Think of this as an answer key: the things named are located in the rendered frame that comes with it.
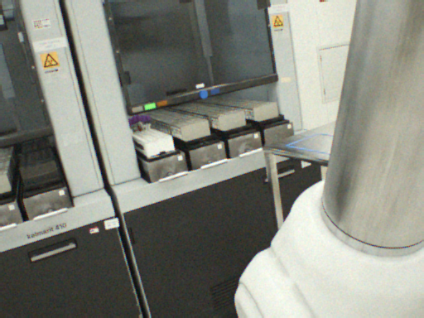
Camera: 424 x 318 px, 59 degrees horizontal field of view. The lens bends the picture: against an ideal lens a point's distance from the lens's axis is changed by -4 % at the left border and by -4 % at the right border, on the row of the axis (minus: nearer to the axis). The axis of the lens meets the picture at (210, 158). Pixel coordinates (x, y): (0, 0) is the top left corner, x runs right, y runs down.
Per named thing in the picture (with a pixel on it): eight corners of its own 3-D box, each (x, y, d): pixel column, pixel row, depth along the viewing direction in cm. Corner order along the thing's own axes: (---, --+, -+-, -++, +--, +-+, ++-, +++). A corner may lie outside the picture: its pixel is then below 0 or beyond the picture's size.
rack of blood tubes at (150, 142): (128, 146, 160) (125, 132, 159) (151, 141, 164) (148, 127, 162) (148, 161, 134) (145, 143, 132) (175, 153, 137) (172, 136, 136)
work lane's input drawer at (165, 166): (112, 150, 193) (108, 132, 190) (138, 142, 198) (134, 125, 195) (155, 186, 128) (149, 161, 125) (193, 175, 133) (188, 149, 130)
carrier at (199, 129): (209, 135, 148) (206, 119, 146) (211, 135, 146) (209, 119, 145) (180, 142, 144) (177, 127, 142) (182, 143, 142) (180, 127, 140)
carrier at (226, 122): (243, 125, 154) (242, 110, 152) (247, 126, 152) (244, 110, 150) (218, 132, 150) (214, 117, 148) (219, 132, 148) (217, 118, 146)
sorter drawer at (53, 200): (29, 172, 178) (23, 154, 175) (58, 165, 183) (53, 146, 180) (29, 225, 113) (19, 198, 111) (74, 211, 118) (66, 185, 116)
